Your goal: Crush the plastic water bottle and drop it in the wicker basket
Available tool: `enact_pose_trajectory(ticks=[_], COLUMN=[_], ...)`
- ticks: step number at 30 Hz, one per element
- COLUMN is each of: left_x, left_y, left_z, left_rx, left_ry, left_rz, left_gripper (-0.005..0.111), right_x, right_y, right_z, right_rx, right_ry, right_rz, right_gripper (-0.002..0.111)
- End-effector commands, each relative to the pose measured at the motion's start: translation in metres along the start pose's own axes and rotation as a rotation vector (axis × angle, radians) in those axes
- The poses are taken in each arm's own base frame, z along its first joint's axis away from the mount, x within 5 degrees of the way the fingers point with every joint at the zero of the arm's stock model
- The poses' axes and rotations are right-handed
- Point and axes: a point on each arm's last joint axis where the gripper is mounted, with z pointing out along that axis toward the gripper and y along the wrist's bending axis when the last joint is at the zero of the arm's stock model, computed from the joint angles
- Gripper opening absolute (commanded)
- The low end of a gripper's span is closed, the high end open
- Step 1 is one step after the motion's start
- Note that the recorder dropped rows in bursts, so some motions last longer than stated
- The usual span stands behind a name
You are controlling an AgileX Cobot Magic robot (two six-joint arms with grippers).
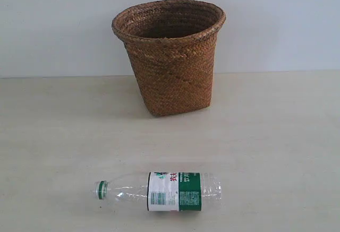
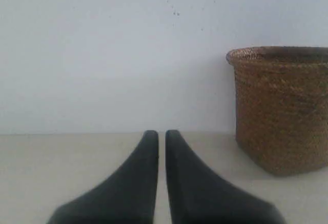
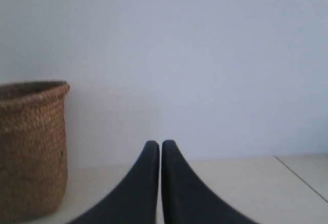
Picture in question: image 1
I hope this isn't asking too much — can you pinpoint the clear plastic bottle green label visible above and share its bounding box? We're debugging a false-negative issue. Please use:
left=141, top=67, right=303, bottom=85
left=93, top=171, right=222, bottom=212

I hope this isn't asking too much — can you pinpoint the brown woven wicker basket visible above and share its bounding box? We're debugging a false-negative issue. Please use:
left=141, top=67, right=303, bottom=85
left=112, top=0, right=226, bottom=116

